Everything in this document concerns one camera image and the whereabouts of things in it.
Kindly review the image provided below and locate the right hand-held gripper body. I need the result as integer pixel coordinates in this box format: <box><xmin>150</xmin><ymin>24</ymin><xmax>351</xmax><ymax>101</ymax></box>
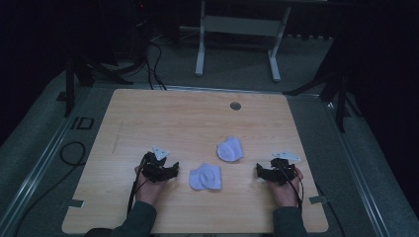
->
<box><xmin>269</xmin><ymin>150</ymin><xmax>301</xmax><ymax>186</ymax></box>

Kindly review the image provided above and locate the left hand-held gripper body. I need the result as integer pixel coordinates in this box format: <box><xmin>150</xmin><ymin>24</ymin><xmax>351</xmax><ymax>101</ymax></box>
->
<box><xmin>140</xmin><ymin>144</ymin><xmax>171</xmax><ymax>184</ymax></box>

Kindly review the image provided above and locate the pale blue cloth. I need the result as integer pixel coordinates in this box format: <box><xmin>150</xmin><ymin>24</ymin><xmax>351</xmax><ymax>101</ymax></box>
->
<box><xmin>216</xmin><ymin>135</ymin><xmax>244</xmax><ymax>163</ymax></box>
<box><xmin>188</xmin><ymin>162</ymin><xmax>223</xmax><ymax>192</ymax></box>

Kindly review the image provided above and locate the person's left hand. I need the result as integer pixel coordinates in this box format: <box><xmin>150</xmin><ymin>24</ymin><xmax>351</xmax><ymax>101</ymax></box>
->
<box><xmin>133</xmin><ymin>165</ymin><xmax>166</xmax><ymax>207</ymax></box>

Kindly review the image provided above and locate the person's right hand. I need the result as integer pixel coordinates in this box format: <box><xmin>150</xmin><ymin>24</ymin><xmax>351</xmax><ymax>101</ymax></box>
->
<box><xmin>266</xmin><ymin>166</ymin><xmax>304</xmax><ymax>208</ymax></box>

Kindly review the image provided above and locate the black tripod stand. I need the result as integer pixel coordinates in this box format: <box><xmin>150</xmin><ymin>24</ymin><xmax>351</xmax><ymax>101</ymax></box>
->
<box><xmin>62</xmin><ymin>52</ymin><xmax>134</xmax><ymax>119</ymax></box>
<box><xmin>283</xmin><ymin>70</ymin><xmax>364</xmax><ymax>133</ymax></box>

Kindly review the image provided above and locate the right hand-held gripper black cable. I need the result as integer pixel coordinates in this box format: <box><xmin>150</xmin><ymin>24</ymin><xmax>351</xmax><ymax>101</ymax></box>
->
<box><xmin>280</xmin><ymin>166</ymin><xmax>305</xmax><ymax>211</ymax></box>

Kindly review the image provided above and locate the hand-held gripper black cable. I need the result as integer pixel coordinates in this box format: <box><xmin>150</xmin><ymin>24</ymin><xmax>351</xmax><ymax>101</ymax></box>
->
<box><xmin>280</xmin><ymin>166</ymin><xmax>305</xmax><ymax>211</ymax></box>
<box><xmin>126</xmin><ymin>154</ymin><xmax>147</xmax><ymax>215</ymax></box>

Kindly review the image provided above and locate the left hand-held gripper black cable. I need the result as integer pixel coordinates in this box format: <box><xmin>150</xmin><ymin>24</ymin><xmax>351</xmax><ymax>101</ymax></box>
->
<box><xmin>126</xmin><ymin>154</ymin><xmax>147</xmax><ymax>215</ymax></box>

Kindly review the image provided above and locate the thin black floor cable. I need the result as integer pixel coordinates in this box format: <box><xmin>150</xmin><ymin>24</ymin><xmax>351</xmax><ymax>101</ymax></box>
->
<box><xmin>314</xmin><ymin>182</ymin><xmax>348</xmax><ymax>237</ymax></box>

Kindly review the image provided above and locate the aluminium floor rail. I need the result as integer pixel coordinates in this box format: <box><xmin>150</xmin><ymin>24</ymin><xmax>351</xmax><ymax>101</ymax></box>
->
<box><xmin>320</xmin><ymin>98</ymin><xmax>393</xmax><ymax>237</ymax></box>
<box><xmin>0</xmin><ymin>88</ymin><xmax>100</xmax><ymax>237</ymax></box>

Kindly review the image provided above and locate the black floor cable loop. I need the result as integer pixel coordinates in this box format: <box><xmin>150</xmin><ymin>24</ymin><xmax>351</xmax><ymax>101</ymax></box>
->
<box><xmin>12</xmin><ymin>140</ymin><xmax>87</xmax><ymax>237</ymax></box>

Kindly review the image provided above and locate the black floor cables bundle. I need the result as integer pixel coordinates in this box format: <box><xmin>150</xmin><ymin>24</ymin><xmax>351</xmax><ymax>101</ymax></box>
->
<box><xmin>143</xmin><ymin>36</ymin><xmax>168</xmax><ymax>91</ymax></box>

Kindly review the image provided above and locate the white metal desk frame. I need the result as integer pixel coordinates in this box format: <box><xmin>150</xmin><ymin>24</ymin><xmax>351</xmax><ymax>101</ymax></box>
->
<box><xmin>195</xmin><ymin>0</ymin><xmax>293</xmax><ymax>83</ymax></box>

